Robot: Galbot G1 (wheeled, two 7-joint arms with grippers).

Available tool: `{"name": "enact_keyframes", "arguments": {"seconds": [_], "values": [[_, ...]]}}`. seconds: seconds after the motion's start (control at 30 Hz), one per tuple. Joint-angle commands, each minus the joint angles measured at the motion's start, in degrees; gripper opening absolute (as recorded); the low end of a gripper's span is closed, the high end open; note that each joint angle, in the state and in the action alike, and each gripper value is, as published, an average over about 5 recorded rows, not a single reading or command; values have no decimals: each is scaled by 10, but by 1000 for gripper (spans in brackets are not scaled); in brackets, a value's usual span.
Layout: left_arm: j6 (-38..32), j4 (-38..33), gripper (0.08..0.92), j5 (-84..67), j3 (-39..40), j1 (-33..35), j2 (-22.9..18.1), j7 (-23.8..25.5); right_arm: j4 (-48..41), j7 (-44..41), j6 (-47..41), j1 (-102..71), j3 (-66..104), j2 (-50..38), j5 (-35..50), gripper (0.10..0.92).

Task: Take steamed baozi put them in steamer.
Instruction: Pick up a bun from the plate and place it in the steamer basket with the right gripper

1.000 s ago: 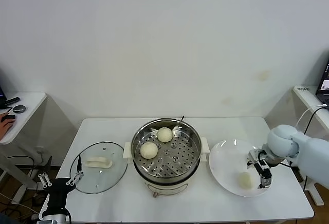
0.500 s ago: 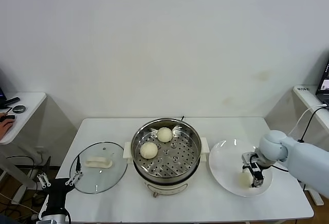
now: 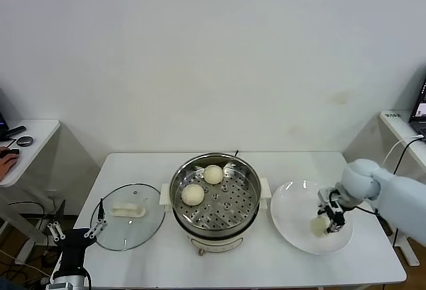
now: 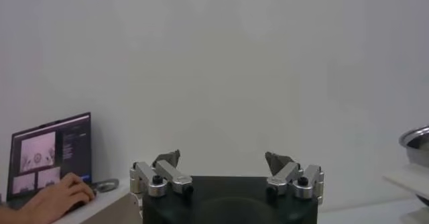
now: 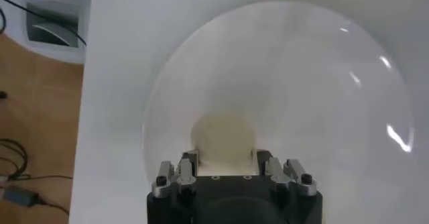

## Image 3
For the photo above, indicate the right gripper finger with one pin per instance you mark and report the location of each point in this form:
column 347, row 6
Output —
column 337, row 224
column 322, row 211

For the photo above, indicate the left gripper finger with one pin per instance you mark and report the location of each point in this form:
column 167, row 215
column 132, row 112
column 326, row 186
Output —
column 56, row 230
column 96, row 228

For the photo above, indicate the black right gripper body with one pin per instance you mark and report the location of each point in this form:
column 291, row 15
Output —
column 335, row 205

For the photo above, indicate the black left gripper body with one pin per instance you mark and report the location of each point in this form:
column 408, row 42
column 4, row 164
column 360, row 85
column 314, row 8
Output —
column 75, row 241

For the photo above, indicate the white steamed baozi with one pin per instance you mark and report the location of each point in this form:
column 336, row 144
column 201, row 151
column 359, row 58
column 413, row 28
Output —
column 213, row 174
column 192, row 194
column 317, row 227

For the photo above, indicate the black computer mouse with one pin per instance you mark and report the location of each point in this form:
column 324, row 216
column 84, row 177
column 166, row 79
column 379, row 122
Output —
column 14, row 151

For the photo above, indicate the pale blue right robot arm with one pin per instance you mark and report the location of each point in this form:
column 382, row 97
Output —
column 399, row 197

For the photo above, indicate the perforated stainless steel steamer basket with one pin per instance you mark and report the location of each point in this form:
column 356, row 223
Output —
column 246, row 183

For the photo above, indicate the stainless steel steamer pot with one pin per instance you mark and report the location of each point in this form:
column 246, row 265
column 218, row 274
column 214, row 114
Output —
column 216, row 241

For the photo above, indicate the person right hand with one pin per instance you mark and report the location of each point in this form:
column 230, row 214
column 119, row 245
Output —
column 8, row 163

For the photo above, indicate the white round plate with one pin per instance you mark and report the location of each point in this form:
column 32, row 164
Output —
column 293, row 210

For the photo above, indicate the grey computer mouse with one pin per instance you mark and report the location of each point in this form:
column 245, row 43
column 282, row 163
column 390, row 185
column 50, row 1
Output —
column 25, row 141

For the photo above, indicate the white rounded side table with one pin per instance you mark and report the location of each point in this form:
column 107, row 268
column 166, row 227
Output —
column 36, row 137

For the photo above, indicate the white side table with label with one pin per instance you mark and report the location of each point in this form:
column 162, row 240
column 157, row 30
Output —
column 399, row 127

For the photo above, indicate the black remote stick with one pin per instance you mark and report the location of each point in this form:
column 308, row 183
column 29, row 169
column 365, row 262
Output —
column 15, row 131

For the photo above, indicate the black laptop with grey keyboard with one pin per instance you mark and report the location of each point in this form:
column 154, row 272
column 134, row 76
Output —
column 420, row 110

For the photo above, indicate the laptop with purple screen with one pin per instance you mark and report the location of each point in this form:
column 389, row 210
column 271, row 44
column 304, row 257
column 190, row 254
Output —
column 6, row 103

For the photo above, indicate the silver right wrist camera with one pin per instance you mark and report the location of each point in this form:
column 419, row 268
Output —
column 324, row 194

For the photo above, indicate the white wall socket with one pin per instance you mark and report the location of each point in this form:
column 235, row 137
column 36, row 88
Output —
column 52, row 195

